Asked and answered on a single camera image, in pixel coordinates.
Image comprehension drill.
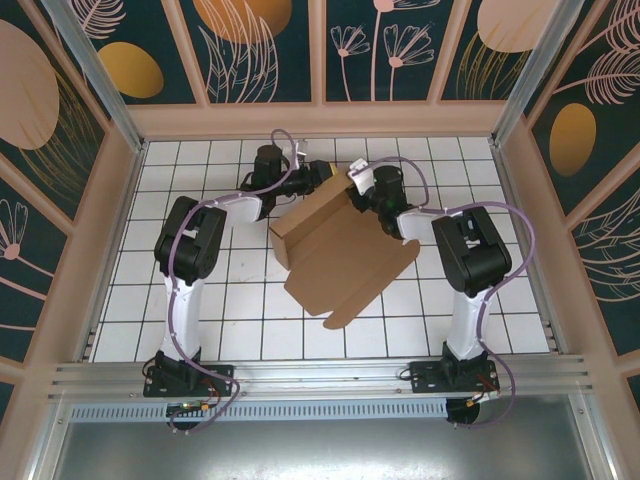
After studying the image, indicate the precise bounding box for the brown cardboard box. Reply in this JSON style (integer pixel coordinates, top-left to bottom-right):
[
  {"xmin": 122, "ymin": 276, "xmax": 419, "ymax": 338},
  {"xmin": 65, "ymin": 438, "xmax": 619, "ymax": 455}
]
[{"xmin": 268, "ymin": 172, "xmax": 420, "ymax": 330}]

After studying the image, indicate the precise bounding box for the grey metal sheet panel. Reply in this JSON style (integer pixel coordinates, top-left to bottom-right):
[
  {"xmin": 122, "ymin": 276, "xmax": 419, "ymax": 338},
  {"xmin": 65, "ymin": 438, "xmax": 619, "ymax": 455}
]
[{"xmin": 29, "ymin": 399, "xmax": 616, "ymax": 480}]

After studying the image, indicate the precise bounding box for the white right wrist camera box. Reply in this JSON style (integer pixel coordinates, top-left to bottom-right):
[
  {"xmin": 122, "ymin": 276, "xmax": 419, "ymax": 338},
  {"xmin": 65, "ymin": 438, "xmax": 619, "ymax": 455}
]
[{"xmin": 347, "ymin": 158, "xmax": 377, "ymax": 197}]

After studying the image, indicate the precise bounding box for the thin aluminium side rail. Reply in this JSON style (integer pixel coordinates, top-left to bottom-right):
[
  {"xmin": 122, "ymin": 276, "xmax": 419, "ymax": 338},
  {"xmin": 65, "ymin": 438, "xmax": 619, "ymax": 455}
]
[
  {"xmin": 489, "ymin": 142, "xmax": 560, "ymax": 354},
  {"xmin": 79, "ymin": 142, "xmax": 147, "ymax": 362}
]

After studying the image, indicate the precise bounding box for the aluminium frame post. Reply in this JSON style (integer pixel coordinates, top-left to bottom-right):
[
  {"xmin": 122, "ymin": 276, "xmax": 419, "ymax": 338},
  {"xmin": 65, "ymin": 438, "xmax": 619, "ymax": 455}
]
[
  {"xmin": 489, "ymin": 0, "xmax": 586, "ymax": 149},
  {"xmin": 42, "ymin": 0, "xmax": 146, "ymax": 154}
]

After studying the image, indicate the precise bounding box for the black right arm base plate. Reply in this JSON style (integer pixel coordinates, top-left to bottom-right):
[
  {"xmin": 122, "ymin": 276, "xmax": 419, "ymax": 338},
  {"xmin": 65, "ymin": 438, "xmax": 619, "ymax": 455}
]
[{"xmin": 408, "ymin": 360, "xmax": 501, "ymax": 396}]

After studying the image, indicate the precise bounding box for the aluminium mounting rail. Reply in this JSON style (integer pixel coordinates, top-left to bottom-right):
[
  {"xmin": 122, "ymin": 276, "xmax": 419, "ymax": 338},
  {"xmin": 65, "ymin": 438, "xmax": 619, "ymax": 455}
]
[{"xmin": 48, "ymin": 354, "xmax": 599, "ymax": 401}]

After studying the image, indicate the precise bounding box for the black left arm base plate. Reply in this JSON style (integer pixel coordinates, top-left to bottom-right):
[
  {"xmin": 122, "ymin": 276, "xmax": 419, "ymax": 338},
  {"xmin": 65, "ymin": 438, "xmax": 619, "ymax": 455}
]
[{"xmin": 143, "ymin": 363, "xmax": 236, "ymax": 399}]

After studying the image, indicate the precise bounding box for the grey slotted cable duct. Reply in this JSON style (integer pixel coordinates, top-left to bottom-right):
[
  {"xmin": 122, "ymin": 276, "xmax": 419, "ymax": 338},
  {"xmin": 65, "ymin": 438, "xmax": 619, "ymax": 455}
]
[{"xmin": 67, "ymin": 398, "xmax": 449, "ymax": 421}]

